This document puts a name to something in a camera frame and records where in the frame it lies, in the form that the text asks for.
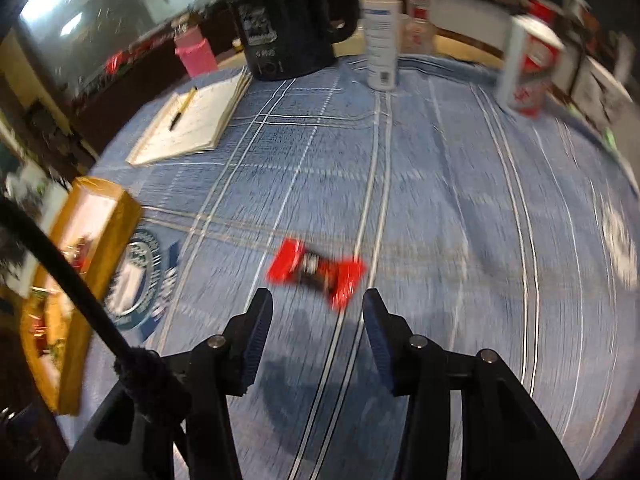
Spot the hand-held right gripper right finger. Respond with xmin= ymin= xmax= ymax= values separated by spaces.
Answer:
xmin=361 ymin=288 xmax=581 ymax=480

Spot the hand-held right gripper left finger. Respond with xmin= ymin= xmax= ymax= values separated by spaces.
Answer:
xmin=57 ymin=287 xmax=274 ymax=480

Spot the red black bow-shaped candy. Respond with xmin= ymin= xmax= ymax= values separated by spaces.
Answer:
xmin=265 ymin=238 xmax=368 ymax=311

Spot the yellow cardboard box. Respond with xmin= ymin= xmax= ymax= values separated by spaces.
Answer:
xmin=19 ymin=176 xmax=144 ymax=417

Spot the blue plaid tablecloth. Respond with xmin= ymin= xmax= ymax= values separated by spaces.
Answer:
xmin=55 ymin=52 xmax=640 ymax=480

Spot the open notebook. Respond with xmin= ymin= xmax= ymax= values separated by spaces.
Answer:
xmin=125 ymin=72 xmax=254 ymax=168

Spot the black and yellow pen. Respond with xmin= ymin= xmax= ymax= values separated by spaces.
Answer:
xmin=168 ymin=87 xmax=198 ymax=132

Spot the pink cup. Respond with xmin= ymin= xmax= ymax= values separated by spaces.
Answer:
xmin=173 ymin=29 xmax=220 ymax=79

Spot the clear glass jar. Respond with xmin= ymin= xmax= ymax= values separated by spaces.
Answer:
xmin=402 ymin=17 xmax=434 ymax=56

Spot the white spray bottle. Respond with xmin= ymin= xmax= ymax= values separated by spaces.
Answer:
xmin=360 ymin=0 xmax=403 ymax=92

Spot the white bottle with red label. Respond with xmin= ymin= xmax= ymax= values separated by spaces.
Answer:
xmin=494 ymin=13 xmax=567 ymax=119

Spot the black electric kettle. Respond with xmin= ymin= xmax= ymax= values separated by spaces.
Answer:
xmin=222 ymin=0 xmax=361 ymax=82

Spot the glass cabinet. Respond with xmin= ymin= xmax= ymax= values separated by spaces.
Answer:
xmin=16 ymin=0 xmax=232 ymax=83

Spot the black cable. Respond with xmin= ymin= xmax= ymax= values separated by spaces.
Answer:
xmin=0 ymin=197 xmax=194 ymax=480

